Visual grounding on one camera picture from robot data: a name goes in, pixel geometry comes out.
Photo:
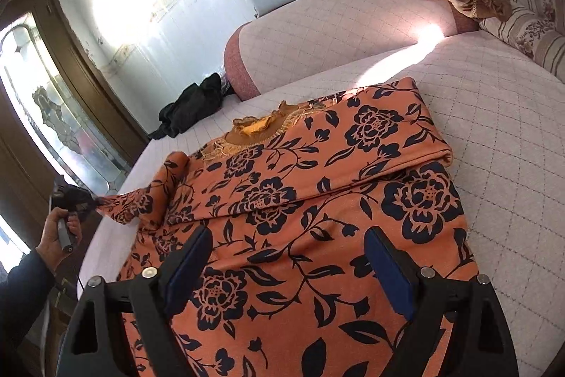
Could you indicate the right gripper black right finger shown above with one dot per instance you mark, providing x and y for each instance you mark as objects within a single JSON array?
[{"x": 479, "y": 344}]

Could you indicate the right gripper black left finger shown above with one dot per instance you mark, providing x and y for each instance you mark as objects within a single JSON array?
[{"x": 95, "y": 342}]

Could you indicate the orange black floral garment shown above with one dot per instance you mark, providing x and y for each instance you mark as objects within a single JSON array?
[{"x": 288, "y": 198}]

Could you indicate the dark sleeve left forearm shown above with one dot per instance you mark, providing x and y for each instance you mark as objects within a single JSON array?
[{"x": 23, "y": 295}]

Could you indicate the black clothing pile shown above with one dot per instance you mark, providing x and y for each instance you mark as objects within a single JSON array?
[{"x": 196, "y": 102}]

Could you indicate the person's left hand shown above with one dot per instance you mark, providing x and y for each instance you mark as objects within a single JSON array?
[{"x": 49, "y": 248}]

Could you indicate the brown wooden glass door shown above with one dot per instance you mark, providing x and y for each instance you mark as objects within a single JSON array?
[{"x": 67, "y": 110}]

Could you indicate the striped floral pillow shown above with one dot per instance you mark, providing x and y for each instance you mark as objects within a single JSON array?
[{"x": 536, "y": 29}]

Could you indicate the pink quilted bolster headboard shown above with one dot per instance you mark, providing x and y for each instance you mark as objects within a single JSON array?
[{"x": 306, "y": 37}]

